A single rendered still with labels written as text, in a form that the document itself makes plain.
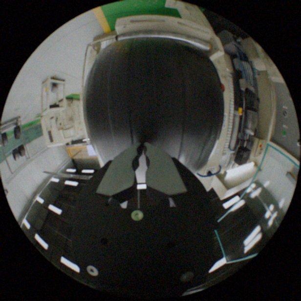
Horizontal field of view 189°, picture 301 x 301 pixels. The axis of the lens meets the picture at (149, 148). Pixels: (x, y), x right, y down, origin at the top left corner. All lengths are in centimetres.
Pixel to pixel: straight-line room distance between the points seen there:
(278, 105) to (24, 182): 1194
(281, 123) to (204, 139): 60
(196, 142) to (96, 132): 16
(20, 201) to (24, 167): 311
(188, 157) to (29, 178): 1142
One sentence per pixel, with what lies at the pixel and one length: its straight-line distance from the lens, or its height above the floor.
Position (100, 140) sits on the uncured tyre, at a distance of 15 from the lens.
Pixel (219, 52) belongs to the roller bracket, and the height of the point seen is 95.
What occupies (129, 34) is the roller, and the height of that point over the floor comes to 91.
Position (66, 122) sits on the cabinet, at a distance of 453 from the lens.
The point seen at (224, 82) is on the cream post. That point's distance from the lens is 52.
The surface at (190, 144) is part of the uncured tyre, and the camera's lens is 15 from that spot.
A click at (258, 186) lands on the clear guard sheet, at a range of 75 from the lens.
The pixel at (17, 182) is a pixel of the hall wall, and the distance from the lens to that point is 1108.
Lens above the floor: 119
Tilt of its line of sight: 24 degrees up
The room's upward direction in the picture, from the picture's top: 177 degrees clockwise
